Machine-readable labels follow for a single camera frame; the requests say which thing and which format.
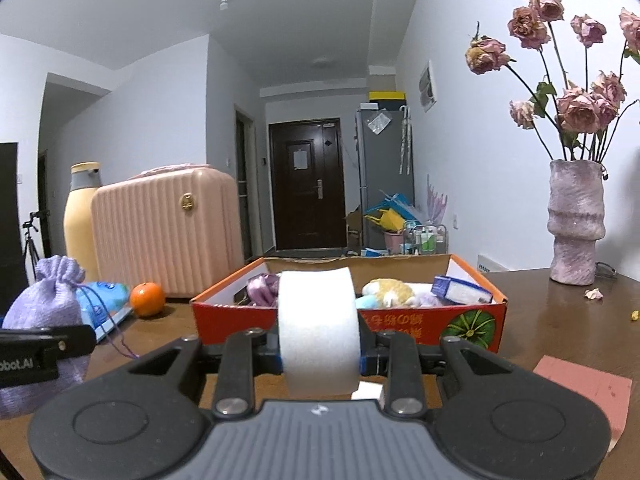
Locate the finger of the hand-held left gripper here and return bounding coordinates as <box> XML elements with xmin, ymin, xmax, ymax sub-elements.
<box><xmin>0</xmin><ymin>325</ymin><xmax>97</xmax><ymax>361</ymax></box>

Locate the red cardboard box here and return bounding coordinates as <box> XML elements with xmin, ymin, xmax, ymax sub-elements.
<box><xmin>190</xmin><ymin>254</ymin><xmax>508</xmax><ymax>356</ymax></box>

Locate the dark brown entrance door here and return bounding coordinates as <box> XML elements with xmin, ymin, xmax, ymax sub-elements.
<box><xmin>268</xmin><ymin>118</ymin><xmax>347</xmax><ymax>252</ymax></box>

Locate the purple textured vase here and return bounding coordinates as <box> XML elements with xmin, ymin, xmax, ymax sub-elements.
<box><xmin>546</xmin><ymin>159</ymin><xmax>606</xmax><ymax>286</ymax></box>

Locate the yellow thermos bottle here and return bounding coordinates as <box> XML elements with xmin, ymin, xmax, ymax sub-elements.
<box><xmin>63</xmin><ymin>161</ymin><xmax>102</xmax><ymax>281</ymax></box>

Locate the bunch of dried roses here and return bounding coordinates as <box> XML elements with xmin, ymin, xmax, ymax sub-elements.
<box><xmin>465</xmin><ymin>0</ymin><xmax>640</xmax><ymax>163</ymax></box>

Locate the blue milk carton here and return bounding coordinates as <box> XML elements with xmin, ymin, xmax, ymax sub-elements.
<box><xmin>432</xmin><ymin>275</ymin><xmax>493</xmax><ymax>305</ymax></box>

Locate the brown cardboard carton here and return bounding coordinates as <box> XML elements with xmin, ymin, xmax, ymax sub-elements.
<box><xmin>345</xmin><ymin>205</ymin><xmax>366</xmax><ymax>251</ymax></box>

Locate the orange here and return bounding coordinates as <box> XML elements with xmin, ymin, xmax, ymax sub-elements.
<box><xmin>130</xmin><ymin>282</ymin><xmax>166</xmax><ymax>318</ymax></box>

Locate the yellow and white plush toy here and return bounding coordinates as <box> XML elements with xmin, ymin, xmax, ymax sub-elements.
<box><xmin>361</xmin><ymin>278</ymin><xmax>416</xmax><ymax>307</ymax></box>

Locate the wire storage trolley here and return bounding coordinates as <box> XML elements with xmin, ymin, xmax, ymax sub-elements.
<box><xmin>402</xmin><ymin>224</ymin><xmax>447</xmax><ymax>256</ymax></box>

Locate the black tripod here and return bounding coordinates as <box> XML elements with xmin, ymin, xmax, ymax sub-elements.
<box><xmin>21</xmin><ymin>210</ymin><xmax>51</xmax><ymax>281</ymax></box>

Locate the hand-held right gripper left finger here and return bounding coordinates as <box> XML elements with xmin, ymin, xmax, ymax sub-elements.
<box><xmin>127</xmin><ymin>329</ymin><xmax>281</xmax><ymax>418</ymax></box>

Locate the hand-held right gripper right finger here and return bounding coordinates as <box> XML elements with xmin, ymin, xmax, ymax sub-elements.
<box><xmin>359</xmin><ymin>331</ymin><xmax>517</xmax><ymax>418</ymax></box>

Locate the pink sponge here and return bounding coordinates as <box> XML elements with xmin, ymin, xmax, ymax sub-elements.
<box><xmin>532</xmin><ymin>355</ymin><xmax>633</xmax><ymax>448</ymax></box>

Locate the purple satin bow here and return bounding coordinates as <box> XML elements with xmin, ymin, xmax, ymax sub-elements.
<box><xmin>246</xmin><ymin>273</ymin><xmax>281</xmax><ymax>307</ymax></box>

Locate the white foam roll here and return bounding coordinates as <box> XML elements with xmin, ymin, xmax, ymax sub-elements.
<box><xmin>277</xmin><ymin>267</ymin><xmax>362</xmax><ymax>397</ymax></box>

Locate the large blue tissue pack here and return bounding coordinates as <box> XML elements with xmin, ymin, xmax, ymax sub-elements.
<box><xmin>77</xmin><ymin>281</ymin><xmax>135</xmax><ymax>343</ymax></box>

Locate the pink ribbed suitcase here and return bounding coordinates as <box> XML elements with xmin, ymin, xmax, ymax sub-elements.
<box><xmin>91</xmin><ymin>162</ymin><xmax>240</xmax><ymax>297</ymax></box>

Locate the side door frame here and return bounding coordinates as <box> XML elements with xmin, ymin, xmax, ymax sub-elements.
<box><xmin>235</xmin><ymin>105</ymin><xmax>264</xmax><ymax>264</ymax></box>

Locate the small white paper piece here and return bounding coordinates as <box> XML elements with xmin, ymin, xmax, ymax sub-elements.
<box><xmin>351</xmin><ymin>381</ymin><xmax>385</xmax><ymax>401</ymax></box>

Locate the grey refrigerator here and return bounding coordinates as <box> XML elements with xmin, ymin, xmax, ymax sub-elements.
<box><xmin>356</xmin><ymin>107</ymin><xmax>416</xmax><ymax>251</ymax></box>

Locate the lavender drawstring pouch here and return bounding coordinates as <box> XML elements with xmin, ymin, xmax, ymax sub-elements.
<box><xmin>0</xmin><ymin>256</ymin><xmax>140</xmax><ymax>420</ymax></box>

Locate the white folded umbrella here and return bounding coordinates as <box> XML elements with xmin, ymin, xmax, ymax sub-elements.
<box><xmin>399</xmin><ymin>106</ymin><xmax>414</xmax><ymax>176</ymax></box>

